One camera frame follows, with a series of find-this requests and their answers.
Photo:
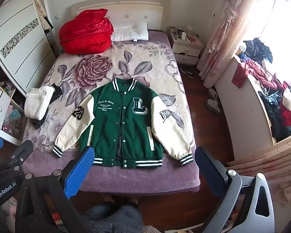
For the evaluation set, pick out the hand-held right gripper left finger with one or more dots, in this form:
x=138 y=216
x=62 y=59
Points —
x=78 y=172

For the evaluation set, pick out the green and cream varsity jacket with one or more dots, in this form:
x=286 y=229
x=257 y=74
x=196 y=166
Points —
x=111 y=121

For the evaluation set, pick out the white folded cloth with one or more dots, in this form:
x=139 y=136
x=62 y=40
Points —
x=37 y=102

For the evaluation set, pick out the cream patterned curtain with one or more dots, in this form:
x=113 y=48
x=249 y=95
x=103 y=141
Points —
x=269 y=160

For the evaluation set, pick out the white pillow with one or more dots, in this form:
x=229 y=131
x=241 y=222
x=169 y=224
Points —
x=129 y=31

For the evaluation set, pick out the person's feet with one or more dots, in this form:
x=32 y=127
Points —
x=121 y=201

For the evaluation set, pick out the white drawer unit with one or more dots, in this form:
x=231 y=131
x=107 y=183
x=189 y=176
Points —
x=0 y=106

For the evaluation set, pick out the person's grey fleece trousers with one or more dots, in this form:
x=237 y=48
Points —
x=116 y=219

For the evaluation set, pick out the black cloth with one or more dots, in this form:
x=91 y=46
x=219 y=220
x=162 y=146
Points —
x=57 y=92

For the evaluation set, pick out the red duvet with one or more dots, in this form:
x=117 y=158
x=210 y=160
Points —
x=84 y=32

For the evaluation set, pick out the dark shoes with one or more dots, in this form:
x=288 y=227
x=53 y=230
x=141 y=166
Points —
x=187 y=71

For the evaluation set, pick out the pink floral curtain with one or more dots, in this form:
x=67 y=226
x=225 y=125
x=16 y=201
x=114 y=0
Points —
x=220 y=41

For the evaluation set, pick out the pile of mixed clothes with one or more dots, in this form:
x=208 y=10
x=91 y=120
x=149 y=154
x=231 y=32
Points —
x=274 y=97

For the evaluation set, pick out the cream hanging clothes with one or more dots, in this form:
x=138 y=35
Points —
x=41 y=12

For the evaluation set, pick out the bed with cream headboard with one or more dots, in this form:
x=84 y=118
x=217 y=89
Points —
x=135 y=9

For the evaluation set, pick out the nightstand clutter pile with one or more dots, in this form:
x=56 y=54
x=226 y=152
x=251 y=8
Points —
x=184 y=35

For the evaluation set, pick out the white window ledge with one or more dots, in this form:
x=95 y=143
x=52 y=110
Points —
x=240 y=106

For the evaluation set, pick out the white wardrobe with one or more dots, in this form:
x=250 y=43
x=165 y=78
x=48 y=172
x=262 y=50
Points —
x=14 y=17

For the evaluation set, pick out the floral bed blanket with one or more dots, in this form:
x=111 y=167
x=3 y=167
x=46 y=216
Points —
x=106 y=63

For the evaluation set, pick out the white nightstand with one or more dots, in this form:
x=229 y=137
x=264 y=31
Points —
x=185 y=51

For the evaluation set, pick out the white slipper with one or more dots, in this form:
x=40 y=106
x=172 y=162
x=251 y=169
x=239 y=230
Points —
x=213 y=104
x=213 y=94

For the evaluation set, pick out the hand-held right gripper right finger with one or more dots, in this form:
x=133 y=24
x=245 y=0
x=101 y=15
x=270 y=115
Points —
x=208 y=172

